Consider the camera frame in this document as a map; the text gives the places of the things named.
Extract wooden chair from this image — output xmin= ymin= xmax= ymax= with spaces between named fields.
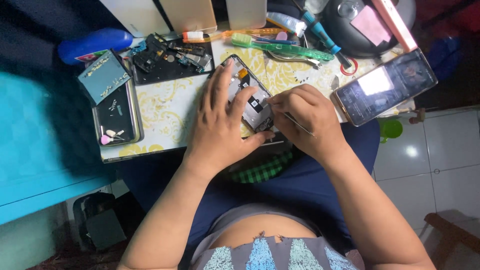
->
xmin=419 ymin=212 xmax=480 ymax=270

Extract pink sticky note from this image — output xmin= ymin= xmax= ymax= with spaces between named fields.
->
xmin=350 ymin=5 xmax=393 ymax=47

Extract black box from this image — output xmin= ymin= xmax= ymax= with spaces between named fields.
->
xmin=72 ymin=192 xmax=127 ymax=251

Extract pink grinding bit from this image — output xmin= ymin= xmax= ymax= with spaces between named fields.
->
xmin=100 ymin=135 xmax=125 ymax=146

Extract thin metal pry tool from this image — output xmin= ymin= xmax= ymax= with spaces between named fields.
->
xmin=282 ymin=112 xmax=317 ymax=139

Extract blue plastic bottle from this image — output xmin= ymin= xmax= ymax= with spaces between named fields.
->
xmin=57 ymin=28 xmax=134 ymax=66

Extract silver-framed black phone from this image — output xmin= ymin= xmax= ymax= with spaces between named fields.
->
xmin=91 ymin=60 xmax=145 ymax=147

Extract orange toothbrush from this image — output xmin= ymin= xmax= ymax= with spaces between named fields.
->
xmin=182 ymin=28 xmax=287 ymax=44

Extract person's right hand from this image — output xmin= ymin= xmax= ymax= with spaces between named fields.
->
xmin=265 ymin=83 xmax=350 ymax=163

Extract person's left hand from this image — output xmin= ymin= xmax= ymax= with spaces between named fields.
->
xmin=182 ymin=58 xmax=276 ymax=176

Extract white glue tube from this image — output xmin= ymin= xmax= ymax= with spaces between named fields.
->
xmin=266 ymin=11 xmax=308 ymax=38

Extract pink phone case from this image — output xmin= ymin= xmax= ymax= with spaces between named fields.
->
xmin=370 ymin=0 xmax=419 ymax=53

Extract blue plastic container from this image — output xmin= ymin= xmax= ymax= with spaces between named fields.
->
xmin=427 ymin=36 xmax=463 ymax=82

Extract red ring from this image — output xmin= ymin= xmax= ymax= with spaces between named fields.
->
xmin=340 ymin=57 xmax=359 ymax=77

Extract green checkered cloth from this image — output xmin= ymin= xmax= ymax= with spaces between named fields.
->
xmin=229 ymin=150 xmax=301 ymax=184

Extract blue pen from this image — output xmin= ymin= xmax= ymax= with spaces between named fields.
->
xmin=252 ymin=35 xmax=301 ymax=46

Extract phone frame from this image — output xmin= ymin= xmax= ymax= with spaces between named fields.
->
xmin=208 ymin=54 xmax=280 ymax=134

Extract gold phone back cover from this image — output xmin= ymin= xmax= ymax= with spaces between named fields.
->
xmin=159 ymin=0 xmax=218 ymax=35

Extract turquoise bench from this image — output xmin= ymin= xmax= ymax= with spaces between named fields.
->
xmin=0 ymin=70 xmax=118 ymax=226

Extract grey printed shirt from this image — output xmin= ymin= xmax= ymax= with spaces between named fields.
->
xmin=189 ymin=203 xmax=362 ymax=270

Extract white phone back cover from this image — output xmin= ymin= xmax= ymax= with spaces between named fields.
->
xmin=99 ymin=0 xmax=172 ymax=38

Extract metal tweezers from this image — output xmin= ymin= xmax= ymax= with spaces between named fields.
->
xmin=267 ymin=50 xmax=323 ymax=70

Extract green toothbrush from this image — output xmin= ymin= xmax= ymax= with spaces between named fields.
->
xmin=231 ymin=32 xmax=335 ymax=62

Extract yellow floral tablecloth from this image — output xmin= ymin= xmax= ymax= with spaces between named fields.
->
xmin=100 ymin=22 xmax=417 ymax=163

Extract blue handled screwdriver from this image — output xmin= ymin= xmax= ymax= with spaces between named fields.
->
xmin=292 ymin=0 xmax=353 ymax=70

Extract black panel with phone parts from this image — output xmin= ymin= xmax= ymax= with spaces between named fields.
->
xmin=130 ymin=33 xmax=215 ymax=85

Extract cream phone back cover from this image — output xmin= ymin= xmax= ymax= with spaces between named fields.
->
xmin=225 ymin=0 xmax=268 ymax=31

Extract gold-cased smartphone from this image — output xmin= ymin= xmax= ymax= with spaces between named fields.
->
xmin=330 ymin=47 xmax=439 ymax=127

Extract green plastic cup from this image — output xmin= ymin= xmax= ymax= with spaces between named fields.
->
xmin=379 ymin=118 xmax=404 ymax=144

